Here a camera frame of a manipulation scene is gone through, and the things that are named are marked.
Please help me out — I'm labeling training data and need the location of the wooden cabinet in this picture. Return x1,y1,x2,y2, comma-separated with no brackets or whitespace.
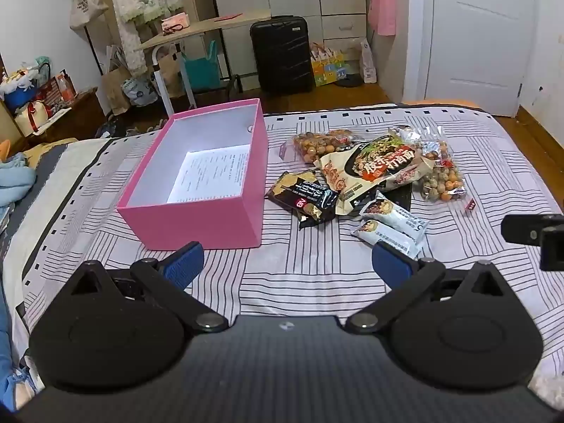
0,87,106,153

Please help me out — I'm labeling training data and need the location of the light blue patterned bag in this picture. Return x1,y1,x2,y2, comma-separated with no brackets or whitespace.
121,77,158,106

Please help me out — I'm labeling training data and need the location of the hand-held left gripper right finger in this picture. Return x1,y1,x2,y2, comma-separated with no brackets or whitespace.
346,241,508,333

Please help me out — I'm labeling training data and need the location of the teal bag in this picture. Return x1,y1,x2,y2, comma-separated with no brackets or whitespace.
180,41,221,91

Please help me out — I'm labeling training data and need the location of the beige striped quilt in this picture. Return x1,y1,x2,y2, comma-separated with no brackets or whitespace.
0,137,166,283

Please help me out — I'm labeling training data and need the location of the white door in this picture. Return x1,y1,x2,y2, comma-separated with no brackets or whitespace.
416,0,532,117

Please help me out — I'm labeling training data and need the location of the colourful gift bag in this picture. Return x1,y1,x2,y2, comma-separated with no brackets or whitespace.
311,42,345,87

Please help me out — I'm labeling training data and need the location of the white plastic bag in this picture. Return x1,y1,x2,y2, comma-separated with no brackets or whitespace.
359,37,379,84

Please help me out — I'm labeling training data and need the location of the pink tissue box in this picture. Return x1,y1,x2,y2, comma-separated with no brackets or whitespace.
161,13,191,36

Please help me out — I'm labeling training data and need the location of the black suitcase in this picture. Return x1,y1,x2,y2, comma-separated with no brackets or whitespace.
250,15,314,94

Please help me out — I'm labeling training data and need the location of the blue basket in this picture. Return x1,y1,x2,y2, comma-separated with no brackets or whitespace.
0,59,51,111

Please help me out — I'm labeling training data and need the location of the wooden rolling table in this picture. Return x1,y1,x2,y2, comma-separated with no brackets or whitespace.
134,9,272,117

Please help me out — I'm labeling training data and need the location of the red box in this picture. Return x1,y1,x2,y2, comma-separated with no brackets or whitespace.
37,70,78,107

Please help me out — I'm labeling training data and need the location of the large beige snack bag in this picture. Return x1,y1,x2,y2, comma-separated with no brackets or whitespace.
317,134,435,217

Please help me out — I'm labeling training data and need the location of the clear bag of mixed nuts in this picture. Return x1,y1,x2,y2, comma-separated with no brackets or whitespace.
388,125,467,204

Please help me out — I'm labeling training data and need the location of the clear bag of brown nuts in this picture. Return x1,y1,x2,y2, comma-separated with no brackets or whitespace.
281,129,354,167

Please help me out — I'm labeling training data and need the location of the pair of shoes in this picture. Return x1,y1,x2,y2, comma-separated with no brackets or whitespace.
94,117,153,138

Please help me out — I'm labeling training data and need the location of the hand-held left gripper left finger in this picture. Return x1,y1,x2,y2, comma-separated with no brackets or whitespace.
66,241,229,333

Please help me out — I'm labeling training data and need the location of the light blue blanket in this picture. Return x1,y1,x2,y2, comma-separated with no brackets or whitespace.
0,152,38,214

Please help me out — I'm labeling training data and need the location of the white fluffy garment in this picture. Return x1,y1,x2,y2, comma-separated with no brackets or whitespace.
108,0,185,76

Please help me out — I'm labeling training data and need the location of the brown paper bag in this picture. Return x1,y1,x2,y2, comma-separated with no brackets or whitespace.
156,50,185,98
101,46,133,115

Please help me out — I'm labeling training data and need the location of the white bag with red ribbon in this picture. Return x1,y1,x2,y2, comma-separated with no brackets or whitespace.
13,99,56,136

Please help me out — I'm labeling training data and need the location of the white snack bar packet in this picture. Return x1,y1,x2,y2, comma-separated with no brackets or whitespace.
359,191,430,239
351,219,419,258

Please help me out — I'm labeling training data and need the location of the pink cardboard box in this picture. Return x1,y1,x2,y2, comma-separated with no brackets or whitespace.
117,99,269,251

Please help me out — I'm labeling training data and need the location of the pink hanging bag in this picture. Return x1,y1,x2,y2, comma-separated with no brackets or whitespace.
368,0,397,36

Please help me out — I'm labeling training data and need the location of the black snack packet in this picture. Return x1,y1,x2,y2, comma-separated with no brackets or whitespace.
265,171,340,230
383,184,413,213

